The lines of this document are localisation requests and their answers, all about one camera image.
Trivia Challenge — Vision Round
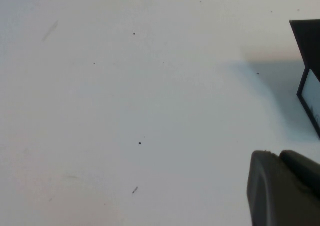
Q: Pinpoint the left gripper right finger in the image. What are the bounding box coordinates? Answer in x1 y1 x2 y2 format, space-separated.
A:
279 149 320 194

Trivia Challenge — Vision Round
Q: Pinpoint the black glasses case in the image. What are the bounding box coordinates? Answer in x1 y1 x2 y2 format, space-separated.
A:
289 19 320 139

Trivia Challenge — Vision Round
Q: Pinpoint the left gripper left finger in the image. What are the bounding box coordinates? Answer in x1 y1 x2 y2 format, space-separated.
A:
246 149 320 226

